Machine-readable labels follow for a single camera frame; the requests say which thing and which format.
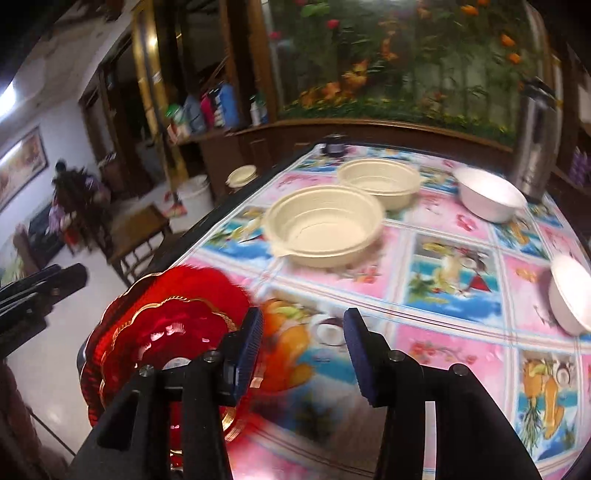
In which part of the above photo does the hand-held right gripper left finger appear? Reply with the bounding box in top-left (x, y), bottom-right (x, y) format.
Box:
top-left (69, 307), bottom-right (266, 480)

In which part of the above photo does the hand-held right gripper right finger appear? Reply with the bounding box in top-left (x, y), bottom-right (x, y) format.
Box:
top-left (344, 308), bottom-right (544, 480)

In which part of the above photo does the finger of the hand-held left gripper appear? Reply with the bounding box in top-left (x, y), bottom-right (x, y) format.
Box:
top-left (0, 305), bottom-right (49, 358)
top-left (0, 263), bottom-right (88, 309)

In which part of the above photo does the large red glass plate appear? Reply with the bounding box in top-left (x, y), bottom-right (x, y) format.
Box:
top-left (79, 265), bottom-right (259, 444)

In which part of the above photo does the small red gold-rimmed plate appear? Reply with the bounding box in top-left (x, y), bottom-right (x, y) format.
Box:
top-left (99, 298), bottom-right (251, 455)

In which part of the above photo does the cream disposable plate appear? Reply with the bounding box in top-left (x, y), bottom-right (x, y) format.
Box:
top-left (264, 185), bottom-right (386, 268)

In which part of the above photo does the beige plastic bowl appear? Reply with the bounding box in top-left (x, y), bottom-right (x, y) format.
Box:
top-left (336, 158), bottom-right (422, 211)

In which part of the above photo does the white foam bowl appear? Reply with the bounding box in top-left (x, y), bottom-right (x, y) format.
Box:
top-left (451, 166), bottom-right (528, 224)
top-left (549, 255), bottom-right (591, 337)

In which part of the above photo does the dark sofa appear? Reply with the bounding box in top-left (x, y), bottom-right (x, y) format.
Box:
top-left (13, 203), bottom-right (66, 274)

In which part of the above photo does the fruit print tablecloth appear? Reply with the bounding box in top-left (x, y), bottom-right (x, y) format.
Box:
top-left (161, 143), bottom-right (591, 480)

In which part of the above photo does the wooden stool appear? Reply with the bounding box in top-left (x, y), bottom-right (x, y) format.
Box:
top-left (108, 205), bottom-right (174, 287)

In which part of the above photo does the white bucket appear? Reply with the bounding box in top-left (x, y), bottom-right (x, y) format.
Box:
top-left (177, 174), bottom-right (215, 219)

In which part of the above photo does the green-capped jar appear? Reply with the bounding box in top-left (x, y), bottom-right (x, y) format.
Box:
top-left (166, 104), bottom-right (190, 141)

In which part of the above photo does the wooden cabinet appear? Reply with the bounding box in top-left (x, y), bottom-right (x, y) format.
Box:
top-left (198, 117), bottom-right (522, 204)

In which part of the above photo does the small black device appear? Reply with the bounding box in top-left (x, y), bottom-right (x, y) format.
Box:
top-left (321, 134), bottom-right (347, 157)

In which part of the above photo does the pale blue bottle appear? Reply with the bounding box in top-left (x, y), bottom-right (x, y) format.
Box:
top-left (184, 95), bottom-right (206, 134)

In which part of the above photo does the red bottle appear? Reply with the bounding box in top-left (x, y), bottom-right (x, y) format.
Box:
top-left (201, 91), bottom-right (221, 129)

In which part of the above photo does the white bottle green cap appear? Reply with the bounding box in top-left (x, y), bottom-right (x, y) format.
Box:
top-left (249, 93), bottom-right (269, 126)

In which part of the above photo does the blue detergent bottle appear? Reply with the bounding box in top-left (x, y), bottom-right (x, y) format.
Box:
top-left (218, 83), bottom-right (241, 129)

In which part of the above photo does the stainless steel thermos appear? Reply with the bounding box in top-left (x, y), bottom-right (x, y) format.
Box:
top-left (508, 78), bottom-right (562, 205)

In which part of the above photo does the fish tank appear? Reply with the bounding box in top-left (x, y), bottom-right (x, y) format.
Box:
top-left (263, 0), bottom-right (555, 139)

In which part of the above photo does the framed wall picture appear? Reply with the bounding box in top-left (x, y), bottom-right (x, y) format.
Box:
top-left (0, 127), bottom-right (49, 214)

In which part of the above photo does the golden door frame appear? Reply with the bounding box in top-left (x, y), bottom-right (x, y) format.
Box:
top-left (131, 0), bottom-right (190, 185)

